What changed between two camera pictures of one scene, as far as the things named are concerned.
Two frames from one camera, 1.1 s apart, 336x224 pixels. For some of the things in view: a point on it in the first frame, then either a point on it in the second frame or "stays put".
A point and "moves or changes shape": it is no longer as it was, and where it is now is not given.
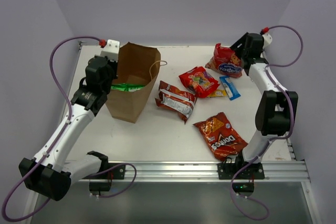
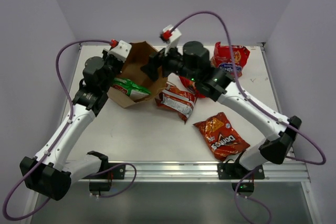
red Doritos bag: [223, 139] stays put
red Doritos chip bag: [172, 98] stays put
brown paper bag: [138, 66] moves or changes shape
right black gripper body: [240, 50] to [172, 63]
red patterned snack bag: [226, 61] stays put
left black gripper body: [113, 70] stays put
